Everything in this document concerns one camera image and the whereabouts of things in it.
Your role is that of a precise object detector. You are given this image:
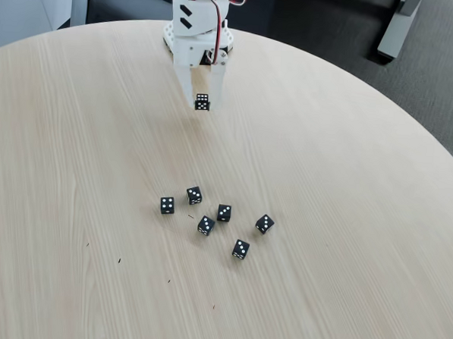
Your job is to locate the black die with white pips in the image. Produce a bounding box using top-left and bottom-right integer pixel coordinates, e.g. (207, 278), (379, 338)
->
(197, 215), (216, 237)
(231, 238), (252, 260)
(185, 186), (204, 206)
(194, 93), (212, 112)
(159, 196), (176, 215)
(216, 203), (233, 223)
(254, 213), (276, 236)

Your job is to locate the grey desk leg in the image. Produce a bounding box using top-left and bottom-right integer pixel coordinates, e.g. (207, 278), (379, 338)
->
(376, 0), (423, 62)

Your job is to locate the red black servo cable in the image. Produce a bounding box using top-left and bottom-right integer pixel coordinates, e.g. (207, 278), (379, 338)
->
(186, 0), (248, 67)

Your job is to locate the white cabinet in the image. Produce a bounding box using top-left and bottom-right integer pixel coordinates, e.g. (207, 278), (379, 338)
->
(0, 0), (88, 56)

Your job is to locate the black office chair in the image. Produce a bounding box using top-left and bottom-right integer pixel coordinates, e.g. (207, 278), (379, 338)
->
(84, 0), (175, 30)

